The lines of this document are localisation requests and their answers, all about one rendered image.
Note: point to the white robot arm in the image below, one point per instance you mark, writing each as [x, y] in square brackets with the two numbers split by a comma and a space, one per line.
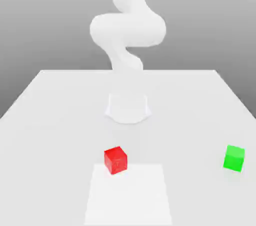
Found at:
[128, 29]

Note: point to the small red cube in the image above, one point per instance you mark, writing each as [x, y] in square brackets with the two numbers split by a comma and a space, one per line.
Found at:
[115, 160]

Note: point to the small green cube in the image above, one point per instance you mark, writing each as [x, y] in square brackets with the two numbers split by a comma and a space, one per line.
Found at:
[234, 158]

